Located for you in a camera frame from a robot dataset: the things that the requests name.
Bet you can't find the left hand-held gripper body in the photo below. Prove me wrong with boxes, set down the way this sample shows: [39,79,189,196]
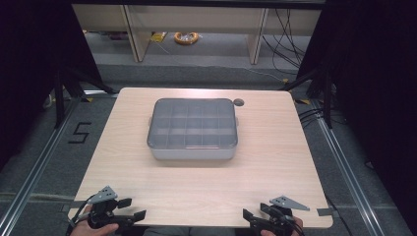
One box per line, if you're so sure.
[86,185,136,230]

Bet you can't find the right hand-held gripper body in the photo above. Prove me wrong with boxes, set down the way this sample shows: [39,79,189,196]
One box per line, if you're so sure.
[250,195,311,236]

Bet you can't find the person's right hand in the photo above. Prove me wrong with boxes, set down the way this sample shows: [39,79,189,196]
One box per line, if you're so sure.
[260,215,305,236]

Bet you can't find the person's left hand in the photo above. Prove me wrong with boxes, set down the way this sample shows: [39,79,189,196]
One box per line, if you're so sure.
[70,206,120,236]

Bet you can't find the grey compartment box clear lid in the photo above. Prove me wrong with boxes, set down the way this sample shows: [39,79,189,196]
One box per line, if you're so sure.
[146,97,240,161]

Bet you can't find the black metal stand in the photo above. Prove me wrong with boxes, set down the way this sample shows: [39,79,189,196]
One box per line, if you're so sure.
[52,63,116,130]
[278,63,336,130]

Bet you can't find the dark curtain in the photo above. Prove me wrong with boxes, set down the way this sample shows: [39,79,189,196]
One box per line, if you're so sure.
[296,0,417,235]
[0,0,102,171]

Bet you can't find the yellow packet on floor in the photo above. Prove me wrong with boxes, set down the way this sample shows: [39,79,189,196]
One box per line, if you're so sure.
[150,31,168,43]

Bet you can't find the beige background desk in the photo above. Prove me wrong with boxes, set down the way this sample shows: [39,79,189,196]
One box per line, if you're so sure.
[72,4,323,65]

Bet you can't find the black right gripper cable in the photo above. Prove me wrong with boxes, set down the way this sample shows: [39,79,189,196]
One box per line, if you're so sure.
[277,209,307,236]

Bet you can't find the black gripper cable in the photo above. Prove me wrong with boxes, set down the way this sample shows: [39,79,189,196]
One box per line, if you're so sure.
[277,209,307,236]
[66,195,96,236]

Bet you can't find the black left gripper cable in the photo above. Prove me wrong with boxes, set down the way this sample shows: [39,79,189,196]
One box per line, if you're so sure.
[66,195,96,236]

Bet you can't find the aluminium floor rail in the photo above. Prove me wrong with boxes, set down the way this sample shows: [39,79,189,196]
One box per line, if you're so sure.
[311,99,385,236]
[0,91,83,232]

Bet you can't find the black floor cables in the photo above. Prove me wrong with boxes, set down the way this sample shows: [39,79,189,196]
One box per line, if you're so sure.
[297,106,332,130]

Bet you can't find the black hanging cables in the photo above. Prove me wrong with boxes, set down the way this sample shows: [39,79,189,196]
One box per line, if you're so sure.
[261,8,313,77]

